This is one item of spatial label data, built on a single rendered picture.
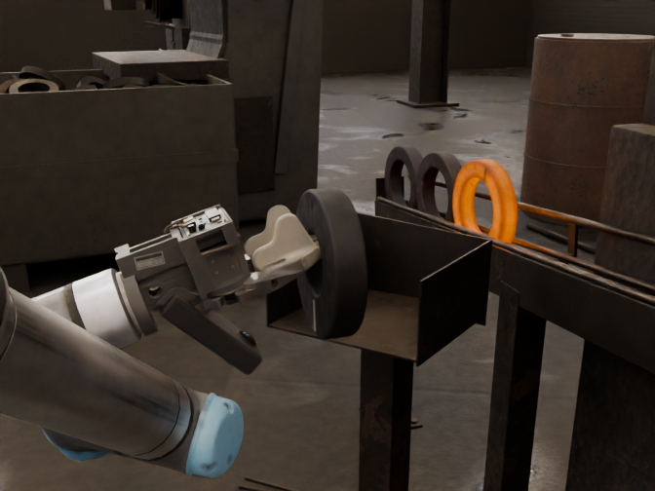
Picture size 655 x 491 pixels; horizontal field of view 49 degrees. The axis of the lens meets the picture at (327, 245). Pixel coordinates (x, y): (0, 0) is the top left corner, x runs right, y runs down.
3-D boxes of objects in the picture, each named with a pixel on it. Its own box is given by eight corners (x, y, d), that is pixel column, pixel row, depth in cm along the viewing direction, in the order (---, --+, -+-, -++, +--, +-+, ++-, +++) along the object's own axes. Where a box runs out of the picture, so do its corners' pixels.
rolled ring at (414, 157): (415, 147, 159) (429, 146, 160) (382, 143, 176) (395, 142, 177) (416, 230, 163) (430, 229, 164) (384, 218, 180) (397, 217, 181)
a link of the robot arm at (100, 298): (104, 368, 67) (102, 333, 74) (152, 349, 68) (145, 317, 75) (71, 298, 64) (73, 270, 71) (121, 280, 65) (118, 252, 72)
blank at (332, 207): (319, 180, 81) (289, 182, 80) (367, 195, 66) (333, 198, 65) (324, 314, 84) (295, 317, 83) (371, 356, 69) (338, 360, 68)
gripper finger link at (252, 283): (304, 263, 69) (217, 297, 67) (309, 277, 70) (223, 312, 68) (291, 248, 73) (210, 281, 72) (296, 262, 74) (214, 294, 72)
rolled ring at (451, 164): (453, 152, 142) (469, 151, 143) (413, 151, 159) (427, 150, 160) (456, 245, 145) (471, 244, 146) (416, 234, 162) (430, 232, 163)
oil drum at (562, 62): (589, 194, 410) (608, 29, 382) (665, 223, 357) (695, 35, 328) (496, 202, 393) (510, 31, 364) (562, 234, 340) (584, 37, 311)
